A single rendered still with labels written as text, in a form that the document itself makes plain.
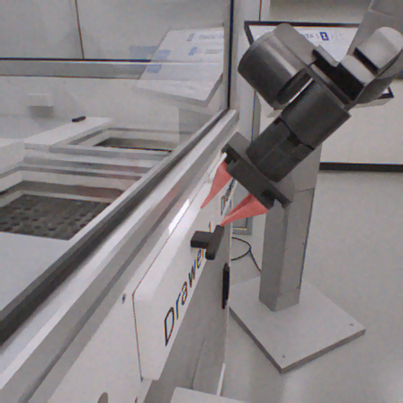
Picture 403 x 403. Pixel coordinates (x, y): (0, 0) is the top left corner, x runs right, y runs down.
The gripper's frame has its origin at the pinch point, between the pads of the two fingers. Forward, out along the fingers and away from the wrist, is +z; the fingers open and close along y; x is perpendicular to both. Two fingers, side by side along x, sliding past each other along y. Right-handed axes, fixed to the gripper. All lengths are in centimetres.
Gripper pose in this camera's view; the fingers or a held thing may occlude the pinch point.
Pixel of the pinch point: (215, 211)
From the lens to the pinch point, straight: 45.7
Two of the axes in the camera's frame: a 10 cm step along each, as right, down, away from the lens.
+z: -6.2, 6.3, 4.7
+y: -7.4, -6.6, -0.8
